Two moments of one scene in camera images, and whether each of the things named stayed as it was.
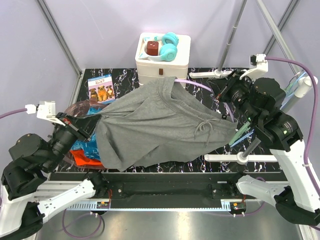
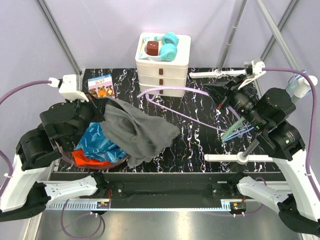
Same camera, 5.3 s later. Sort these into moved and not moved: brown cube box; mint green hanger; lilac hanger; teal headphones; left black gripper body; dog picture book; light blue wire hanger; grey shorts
Moved: light blue wire hanger; lilac hanger; grey shorts; mint green hanger; left black gripper body
Not moved: dog picture book; brown cube box; teal headphones
